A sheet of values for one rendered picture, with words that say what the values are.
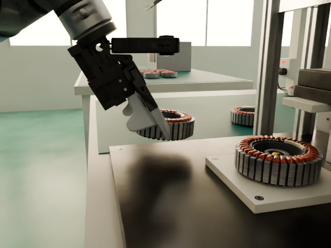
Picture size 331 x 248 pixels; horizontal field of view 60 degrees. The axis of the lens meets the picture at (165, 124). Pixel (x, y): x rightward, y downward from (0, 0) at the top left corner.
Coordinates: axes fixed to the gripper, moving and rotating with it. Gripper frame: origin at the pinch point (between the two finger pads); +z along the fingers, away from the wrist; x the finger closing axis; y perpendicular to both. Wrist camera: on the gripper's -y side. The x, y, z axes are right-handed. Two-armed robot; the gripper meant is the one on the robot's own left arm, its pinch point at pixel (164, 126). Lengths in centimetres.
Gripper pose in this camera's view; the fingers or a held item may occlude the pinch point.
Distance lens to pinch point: 52.8
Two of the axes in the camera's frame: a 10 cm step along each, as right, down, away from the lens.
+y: -8.6, 5.1, -0.5
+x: 2.0, 2.4, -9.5
